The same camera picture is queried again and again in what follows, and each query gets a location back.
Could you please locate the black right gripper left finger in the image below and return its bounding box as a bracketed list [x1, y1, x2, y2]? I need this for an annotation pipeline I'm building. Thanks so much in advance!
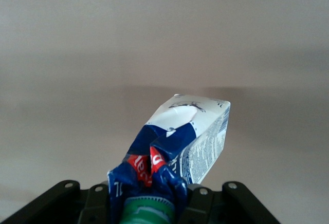
[0, 179, 114, 224]

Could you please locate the blue white milk carton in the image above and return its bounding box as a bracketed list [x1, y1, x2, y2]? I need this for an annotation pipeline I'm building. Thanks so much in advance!
[106, 93, 231, 224]

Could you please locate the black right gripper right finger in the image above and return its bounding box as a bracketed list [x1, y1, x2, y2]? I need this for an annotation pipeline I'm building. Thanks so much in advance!
[176, 180, 281, 224]

